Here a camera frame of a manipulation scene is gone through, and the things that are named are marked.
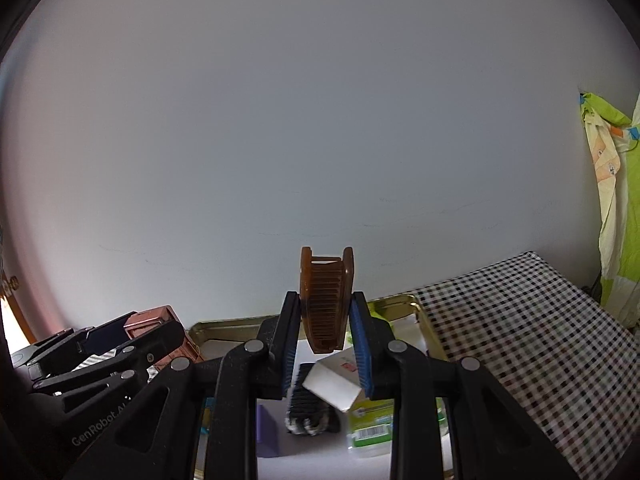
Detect brown toy chest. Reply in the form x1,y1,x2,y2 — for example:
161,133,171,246
124,305,205,372

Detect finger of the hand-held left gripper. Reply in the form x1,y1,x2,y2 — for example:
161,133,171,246
31,320,187,399
11,312,132,367

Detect green white packet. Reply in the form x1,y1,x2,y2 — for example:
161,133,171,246
346,392,401,459

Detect small white box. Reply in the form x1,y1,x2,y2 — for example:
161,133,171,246
302,345,364,413

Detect green printed cloth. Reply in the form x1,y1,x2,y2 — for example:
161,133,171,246
579,91,640,328

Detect gold tin box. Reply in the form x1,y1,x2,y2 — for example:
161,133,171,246
187,294,457,480

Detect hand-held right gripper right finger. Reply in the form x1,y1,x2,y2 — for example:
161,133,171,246
349,292,583,480

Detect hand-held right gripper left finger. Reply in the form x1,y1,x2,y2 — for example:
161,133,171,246
65,290,303,480

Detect white paper liner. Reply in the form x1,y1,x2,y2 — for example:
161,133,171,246
202,312,453,480

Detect purple block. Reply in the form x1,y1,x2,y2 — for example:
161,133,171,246
256,404,281,458

